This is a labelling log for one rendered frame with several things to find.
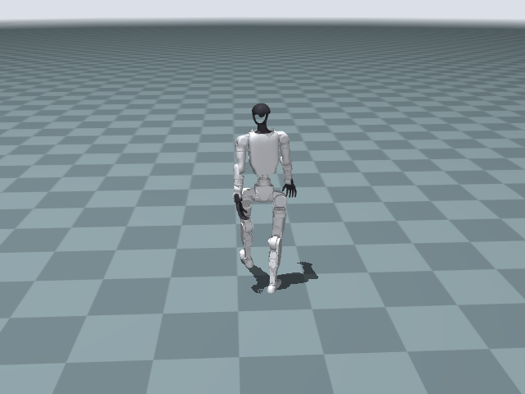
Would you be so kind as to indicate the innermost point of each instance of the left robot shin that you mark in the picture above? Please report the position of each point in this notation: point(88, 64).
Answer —
point(247, 239)

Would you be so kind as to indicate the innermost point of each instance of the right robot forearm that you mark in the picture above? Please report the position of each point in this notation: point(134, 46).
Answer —
point(288, 173)

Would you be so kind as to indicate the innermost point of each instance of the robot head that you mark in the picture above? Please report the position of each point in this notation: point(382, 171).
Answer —
point(261, 109)

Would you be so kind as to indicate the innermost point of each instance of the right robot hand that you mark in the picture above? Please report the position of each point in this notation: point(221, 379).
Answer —
point(290, 187)

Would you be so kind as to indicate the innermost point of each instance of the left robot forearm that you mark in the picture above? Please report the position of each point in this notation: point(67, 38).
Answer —
point(238, 185)

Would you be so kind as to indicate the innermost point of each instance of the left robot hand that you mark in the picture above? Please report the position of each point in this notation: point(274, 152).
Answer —
point(239, 207)

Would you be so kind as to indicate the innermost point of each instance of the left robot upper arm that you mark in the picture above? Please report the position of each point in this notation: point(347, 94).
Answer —
point(241, 142)

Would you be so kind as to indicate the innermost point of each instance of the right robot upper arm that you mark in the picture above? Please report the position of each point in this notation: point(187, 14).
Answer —
point(285, 148)

